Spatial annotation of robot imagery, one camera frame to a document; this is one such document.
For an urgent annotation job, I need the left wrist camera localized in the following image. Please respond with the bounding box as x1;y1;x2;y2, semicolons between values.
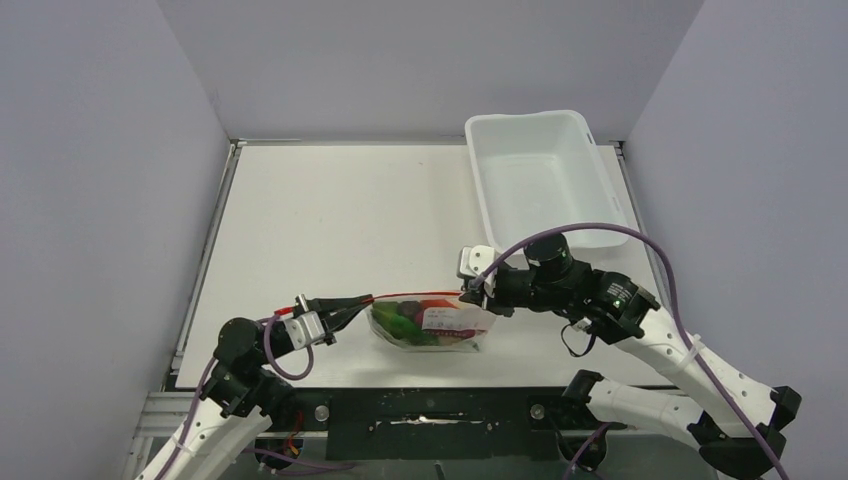
283;294;327;350

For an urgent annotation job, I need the clear orange zip bag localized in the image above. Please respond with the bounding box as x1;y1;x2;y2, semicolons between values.
365;292;496;353

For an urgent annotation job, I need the aluminium table frame rail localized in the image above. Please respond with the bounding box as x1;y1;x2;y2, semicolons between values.
132;387;730;458

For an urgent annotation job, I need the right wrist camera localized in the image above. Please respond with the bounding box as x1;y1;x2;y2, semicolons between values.
457;245;499;297

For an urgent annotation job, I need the purple sweet potato toy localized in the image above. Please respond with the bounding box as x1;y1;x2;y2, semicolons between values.
396;301;424;321

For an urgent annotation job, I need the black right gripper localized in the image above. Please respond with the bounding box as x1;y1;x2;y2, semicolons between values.
461;261;569;316

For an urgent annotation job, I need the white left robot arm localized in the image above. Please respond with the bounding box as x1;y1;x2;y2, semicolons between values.
138;295;374;479

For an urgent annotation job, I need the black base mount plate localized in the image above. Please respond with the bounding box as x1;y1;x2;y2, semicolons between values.
253;387;600;462

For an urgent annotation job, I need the orange carrot toy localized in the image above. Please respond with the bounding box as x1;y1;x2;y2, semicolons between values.
420;299;456;311

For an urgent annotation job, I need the white plastic bin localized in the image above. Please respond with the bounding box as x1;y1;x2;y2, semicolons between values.
464;110;628;251

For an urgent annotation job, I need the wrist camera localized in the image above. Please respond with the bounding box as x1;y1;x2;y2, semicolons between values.
457;245;499;297
283;294;327;350

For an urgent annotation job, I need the green leafy vegetable toy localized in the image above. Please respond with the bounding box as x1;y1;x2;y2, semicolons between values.
370;302;438;346

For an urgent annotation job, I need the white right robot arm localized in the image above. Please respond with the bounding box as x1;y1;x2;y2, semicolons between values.
457;229;801;479

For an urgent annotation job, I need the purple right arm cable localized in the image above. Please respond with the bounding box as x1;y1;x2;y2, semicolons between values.
470;223;793;480

